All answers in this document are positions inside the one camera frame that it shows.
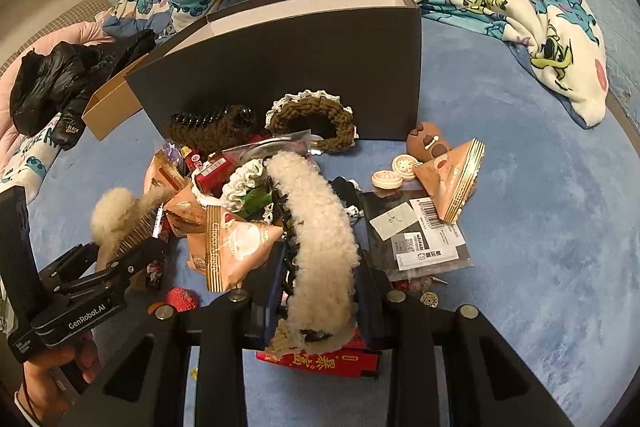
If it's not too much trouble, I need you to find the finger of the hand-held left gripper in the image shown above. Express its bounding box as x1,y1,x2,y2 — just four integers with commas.
60,237,168,304
37,242,102,295

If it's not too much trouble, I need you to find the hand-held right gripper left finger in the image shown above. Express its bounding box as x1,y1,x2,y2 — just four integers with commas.
60,264,286,427

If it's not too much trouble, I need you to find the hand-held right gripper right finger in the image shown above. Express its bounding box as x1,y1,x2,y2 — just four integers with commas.
357,256,576,427

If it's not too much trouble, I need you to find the beige fluffy comb clip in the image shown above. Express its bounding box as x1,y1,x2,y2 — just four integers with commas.
91,186,173,270

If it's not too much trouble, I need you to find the cream fuzzy hair claw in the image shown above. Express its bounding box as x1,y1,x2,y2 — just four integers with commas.
262,154,362,353

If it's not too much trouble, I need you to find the black storage box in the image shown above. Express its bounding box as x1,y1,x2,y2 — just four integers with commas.
125,0,422,142

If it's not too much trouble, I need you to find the person's left hand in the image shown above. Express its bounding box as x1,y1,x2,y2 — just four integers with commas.
22,331,101,414

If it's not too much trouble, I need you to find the red strawberry ornament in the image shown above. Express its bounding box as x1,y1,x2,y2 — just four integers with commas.
165,288,201,310

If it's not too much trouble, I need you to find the triangular beige snack packet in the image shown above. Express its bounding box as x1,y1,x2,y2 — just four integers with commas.
144,152,193,198
187,206,284,293
162,184,213,240
412,138,486,225

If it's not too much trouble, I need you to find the red paper envelope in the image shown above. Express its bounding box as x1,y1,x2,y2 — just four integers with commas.
256,329,381,380

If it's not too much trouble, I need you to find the dark labelled plastic bag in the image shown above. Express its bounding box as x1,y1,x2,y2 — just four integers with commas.
361,189,473,282

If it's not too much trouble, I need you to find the green lighter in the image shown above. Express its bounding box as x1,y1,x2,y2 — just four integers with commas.
240,187,273,220

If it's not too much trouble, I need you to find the white printed cloth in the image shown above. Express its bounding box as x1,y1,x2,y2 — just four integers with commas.
0,119,63,202

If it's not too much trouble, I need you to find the small bag of purple trinkets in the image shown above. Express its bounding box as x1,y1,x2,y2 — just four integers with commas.
160,142,188,168

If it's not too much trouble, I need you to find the dark red lighter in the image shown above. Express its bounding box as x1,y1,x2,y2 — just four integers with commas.
194,157,236,195

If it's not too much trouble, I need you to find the black lace-trimmed scrunchie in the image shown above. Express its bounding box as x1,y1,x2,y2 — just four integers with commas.
330,177,366,223

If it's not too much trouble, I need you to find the white ruffled scrunchie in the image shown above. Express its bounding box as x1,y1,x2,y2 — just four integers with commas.
220,158,273,214

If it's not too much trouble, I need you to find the round cream charm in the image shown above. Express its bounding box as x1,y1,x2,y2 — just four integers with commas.
391,154,423,182

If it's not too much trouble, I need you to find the brown fuzzy hair claw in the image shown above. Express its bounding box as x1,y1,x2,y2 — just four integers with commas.
165,104,258,155

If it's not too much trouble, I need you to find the brown cardboard box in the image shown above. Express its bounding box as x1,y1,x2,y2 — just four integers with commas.
81,67,151,142

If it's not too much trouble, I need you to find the clear zip bag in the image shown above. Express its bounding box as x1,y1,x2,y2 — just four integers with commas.
220,129,326,168

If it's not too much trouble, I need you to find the blue plush sheet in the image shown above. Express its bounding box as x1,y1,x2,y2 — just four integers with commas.
20,0,636,427

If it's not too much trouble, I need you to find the brown bear figurine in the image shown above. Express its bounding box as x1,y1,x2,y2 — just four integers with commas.
406,122,453,158

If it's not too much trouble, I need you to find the brown crocheted scrunchie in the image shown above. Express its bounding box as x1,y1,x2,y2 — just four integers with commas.
265,91,360,156

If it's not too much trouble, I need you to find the black puffer jacket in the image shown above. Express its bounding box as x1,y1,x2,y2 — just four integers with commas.
10,28,157,152

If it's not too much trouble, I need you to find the pink quilt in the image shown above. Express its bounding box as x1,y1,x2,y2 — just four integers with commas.
0,19,118,158

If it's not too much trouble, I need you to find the beige woven panel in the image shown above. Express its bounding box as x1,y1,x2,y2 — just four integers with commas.
0,0,111,75

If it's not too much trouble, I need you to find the pink bead bracelet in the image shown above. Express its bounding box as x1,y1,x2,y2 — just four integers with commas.
387,274,451,310

